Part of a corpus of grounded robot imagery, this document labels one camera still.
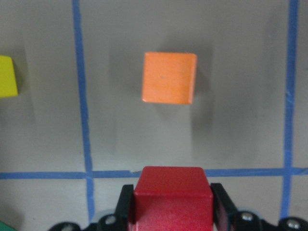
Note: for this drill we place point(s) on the orange wooden block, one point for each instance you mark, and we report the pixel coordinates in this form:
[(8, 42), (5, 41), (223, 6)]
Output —
[(169, 77)]

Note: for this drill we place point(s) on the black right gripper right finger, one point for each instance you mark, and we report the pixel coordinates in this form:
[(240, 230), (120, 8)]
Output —
[(227, 217)]

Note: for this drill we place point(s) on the yellow wooden block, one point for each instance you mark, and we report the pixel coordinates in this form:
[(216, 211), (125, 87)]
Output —
[(8, 85)]

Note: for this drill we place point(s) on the red wooden block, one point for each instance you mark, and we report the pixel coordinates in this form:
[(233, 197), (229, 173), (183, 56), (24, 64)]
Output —
[(172, 199)]

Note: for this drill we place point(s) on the green wooden block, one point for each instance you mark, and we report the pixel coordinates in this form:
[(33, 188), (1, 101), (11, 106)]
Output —
[(5, 227)]

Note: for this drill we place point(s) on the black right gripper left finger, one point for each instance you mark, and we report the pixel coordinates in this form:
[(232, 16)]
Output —
[(117, 221)]

